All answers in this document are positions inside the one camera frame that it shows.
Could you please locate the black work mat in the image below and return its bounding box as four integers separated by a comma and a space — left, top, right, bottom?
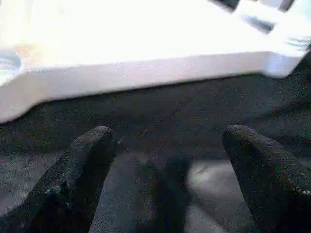
0, 53, 311, 233

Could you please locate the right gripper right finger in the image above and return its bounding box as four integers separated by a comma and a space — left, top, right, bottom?
223, 125, 311, 233

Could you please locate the white plastic table top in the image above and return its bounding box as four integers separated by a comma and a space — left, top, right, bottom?
0, 0, 311, 125

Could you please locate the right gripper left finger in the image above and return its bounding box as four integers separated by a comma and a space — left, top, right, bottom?
0, 125, 117, 233

